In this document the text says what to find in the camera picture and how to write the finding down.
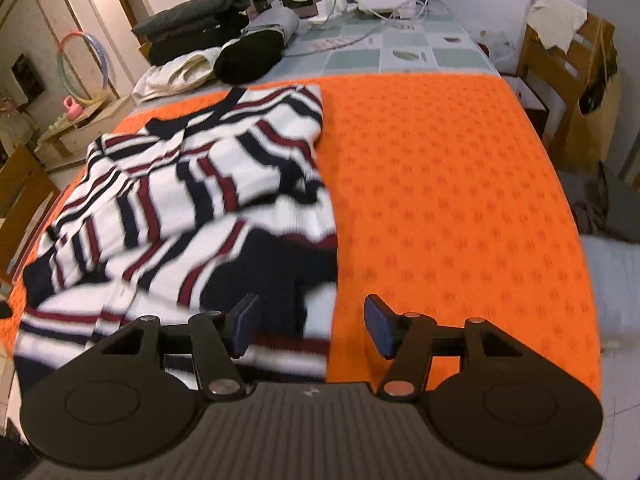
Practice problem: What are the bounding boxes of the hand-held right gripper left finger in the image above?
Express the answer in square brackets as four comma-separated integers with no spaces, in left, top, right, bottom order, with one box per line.
[102,294,262,401]

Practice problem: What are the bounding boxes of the low wooden table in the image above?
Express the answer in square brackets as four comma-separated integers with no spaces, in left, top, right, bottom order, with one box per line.
[34,94,137,172]

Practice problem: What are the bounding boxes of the leaf print checked tablecloth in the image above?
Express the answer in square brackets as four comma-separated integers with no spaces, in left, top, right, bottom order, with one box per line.
[134,0,503,107]

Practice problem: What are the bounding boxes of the white power adapter and cables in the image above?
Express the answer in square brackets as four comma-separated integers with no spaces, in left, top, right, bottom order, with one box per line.
[307,0,453,53]

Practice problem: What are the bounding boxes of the pastel hula hoop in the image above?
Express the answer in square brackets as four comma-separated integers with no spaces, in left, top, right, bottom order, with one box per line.
[56,30,109,109]

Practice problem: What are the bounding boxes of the white plastic bag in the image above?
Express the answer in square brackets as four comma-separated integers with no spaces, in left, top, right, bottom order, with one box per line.
[479,29,519,74]

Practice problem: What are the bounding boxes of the white box with red print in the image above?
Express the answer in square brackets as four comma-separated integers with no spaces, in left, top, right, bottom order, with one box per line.
[501,73,551,137]

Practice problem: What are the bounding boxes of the black rolled garment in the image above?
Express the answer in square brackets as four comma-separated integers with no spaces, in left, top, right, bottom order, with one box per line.
[214,30,285,86]

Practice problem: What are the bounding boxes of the wooden chair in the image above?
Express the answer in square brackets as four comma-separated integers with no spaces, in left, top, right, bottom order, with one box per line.
[0,146,62,282]
[516,0,622,172]

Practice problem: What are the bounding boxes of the black folded garment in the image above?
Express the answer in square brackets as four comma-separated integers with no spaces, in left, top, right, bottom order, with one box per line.
[147,12,251,67]

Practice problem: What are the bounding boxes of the dark wall picture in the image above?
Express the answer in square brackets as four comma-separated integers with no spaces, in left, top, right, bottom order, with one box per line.
[10,52,44,104]

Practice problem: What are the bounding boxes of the black bag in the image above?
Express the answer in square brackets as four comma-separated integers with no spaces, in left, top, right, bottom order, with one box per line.
[579,57,619,115]

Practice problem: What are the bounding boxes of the dark green folded garment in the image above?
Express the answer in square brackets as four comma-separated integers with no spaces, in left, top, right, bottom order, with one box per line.
[131,0,252,41]

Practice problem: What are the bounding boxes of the navy red white striped sweater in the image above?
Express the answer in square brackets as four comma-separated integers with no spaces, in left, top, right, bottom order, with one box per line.
[15,85,341,396]

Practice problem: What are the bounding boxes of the dark grey cloth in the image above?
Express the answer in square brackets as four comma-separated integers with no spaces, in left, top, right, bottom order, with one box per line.
[571,161,640,244]

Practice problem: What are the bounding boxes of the orange knitted blanket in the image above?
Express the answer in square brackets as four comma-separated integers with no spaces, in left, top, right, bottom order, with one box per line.
[0,74,602,467]

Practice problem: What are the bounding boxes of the grey folded garment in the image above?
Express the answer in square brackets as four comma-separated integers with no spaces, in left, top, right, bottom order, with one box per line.
[240,6,301,49]

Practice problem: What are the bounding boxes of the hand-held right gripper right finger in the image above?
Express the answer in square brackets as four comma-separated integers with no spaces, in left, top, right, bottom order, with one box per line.
[363,294,523,401]

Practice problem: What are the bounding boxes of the cream white folded cloth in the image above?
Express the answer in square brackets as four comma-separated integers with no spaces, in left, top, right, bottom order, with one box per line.
[131,47,223,106]

